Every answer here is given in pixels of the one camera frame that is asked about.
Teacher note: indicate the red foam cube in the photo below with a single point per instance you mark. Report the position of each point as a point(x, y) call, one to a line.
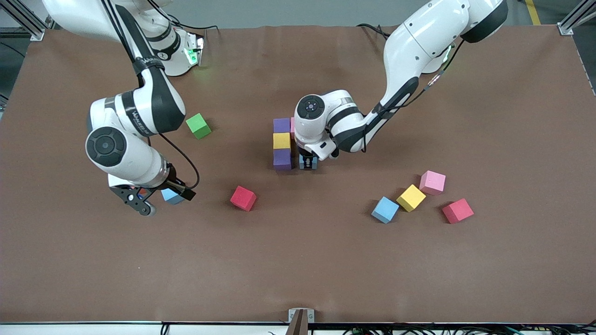
point(457, 211)
point(243, 198)

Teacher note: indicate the brown table mat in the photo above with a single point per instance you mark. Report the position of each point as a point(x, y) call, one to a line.
point(298, 260)

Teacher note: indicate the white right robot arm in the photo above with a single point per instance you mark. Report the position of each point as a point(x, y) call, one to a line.
point(139, 111)

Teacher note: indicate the metal connector box green light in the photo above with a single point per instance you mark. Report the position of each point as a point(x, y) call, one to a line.
point(195, 49)

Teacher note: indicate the purple foam cube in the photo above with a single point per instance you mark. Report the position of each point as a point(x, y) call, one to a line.
point(281, 125)
point(282, 159)

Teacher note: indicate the blue foam cube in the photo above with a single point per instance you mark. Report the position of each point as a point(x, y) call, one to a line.
point(171, 197)
point(315, 163)
point(385, 210)

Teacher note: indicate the green foam cube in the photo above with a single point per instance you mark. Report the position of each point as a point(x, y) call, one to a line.
point(198, 126)

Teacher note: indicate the orange foam cube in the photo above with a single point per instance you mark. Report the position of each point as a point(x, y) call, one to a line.
point(141, 190)

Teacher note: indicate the grey metal camera bracket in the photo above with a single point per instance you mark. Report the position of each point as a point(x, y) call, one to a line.
point(300, 321)

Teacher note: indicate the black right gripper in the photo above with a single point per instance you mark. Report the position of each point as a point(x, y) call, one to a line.
point(175, 185)

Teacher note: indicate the aluminium frame profile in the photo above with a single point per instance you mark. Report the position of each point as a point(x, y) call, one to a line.
point(565, 29)
point(36, 32)

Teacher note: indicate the pink foam cube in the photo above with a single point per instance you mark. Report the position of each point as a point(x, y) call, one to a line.
point(293, 125)
point(432, 182)

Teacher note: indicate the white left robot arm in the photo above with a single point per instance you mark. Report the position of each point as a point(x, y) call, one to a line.
point(419, 42)

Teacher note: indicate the yellow foam cube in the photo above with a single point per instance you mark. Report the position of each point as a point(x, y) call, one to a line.
point(410, 198)
point(281, 141)

